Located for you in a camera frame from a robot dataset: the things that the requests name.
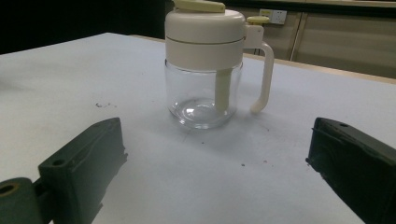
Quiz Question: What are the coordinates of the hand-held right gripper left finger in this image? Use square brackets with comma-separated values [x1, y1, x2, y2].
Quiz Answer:
[37, 117, 129, 224]

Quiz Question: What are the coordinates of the black horizontal bar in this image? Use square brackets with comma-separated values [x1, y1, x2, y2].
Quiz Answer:
[225, 0, 396, 19]

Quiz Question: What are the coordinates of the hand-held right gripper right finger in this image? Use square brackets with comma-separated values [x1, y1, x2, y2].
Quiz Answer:
[305, 117, 396, 224]

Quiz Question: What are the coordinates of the glass jar with cream lid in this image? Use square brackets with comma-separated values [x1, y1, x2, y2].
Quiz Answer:
[163, 0, 276, 130]

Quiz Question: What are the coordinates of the white table cover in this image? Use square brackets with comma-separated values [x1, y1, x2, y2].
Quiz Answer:
[0, 32, 396, 224]

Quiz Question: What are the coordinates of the white wall socket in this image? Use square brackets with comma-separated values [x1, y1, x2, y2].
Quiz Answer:
[259, 8, 288, 25]

